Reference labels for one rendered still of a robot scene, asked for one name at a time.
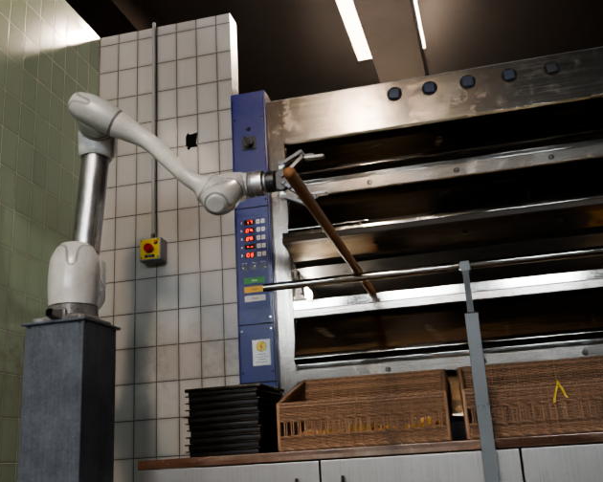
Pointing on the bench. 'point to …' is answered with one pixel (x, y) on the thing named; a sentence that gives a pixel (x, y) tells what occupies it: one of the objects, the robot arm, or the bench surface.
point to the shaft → (323, 222)
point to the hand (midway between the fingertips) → (322, 174)
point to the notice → (261, 355)
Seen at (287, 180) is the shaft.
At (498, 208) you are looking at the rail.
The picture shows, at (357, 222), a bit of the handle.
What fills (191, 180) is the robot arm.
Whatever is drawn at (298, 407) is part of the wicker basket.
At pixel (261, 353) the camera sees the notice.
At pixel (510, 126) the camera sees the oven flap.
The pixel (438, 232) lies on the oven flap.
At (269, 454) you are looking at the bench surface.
